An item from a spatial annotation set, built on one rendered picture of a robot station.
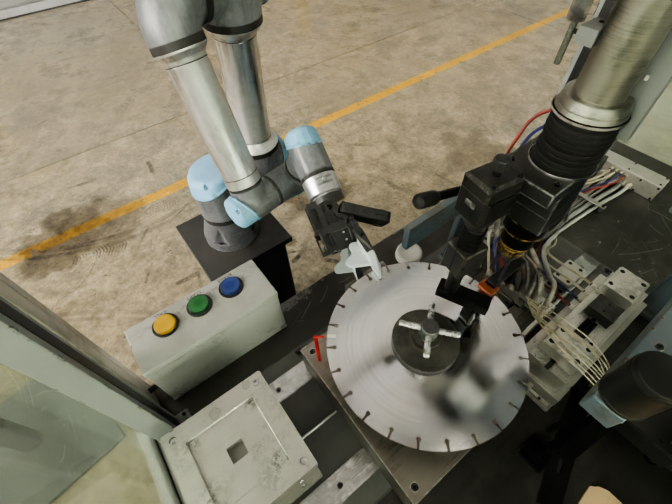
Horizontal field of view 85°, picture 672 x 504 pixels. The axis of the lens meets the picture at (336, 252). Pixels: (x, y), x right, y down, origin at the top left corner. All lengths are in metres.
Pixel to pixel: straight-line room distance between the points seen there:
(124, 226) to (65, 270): 0.37
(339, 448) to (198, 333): 0.34
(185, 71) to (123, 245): 1.70
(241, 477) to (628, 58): 0.68
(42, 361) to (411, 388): 0.47
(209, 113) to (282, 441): 0.57
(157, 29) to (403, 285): 0.58
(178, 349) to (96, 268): 1.59
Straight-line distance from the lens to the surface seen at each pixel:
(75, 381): 0.55
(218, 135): 0.74
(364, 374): 0.61
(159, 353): 0.76
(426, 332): 0.59
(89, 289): 2.23
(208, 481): 0.67
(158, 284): 2.06
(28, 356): 0.49
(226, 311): 0.76
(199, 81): 0.73
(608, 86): 0.46
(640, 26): 0.44
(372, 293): 0.68
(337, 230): 0.73
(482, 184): 0.44
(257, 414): 0.67
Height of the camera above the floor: 1.53
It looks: 52 degrees down
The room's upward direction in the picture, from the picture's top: 3 degrees counter-clockwise
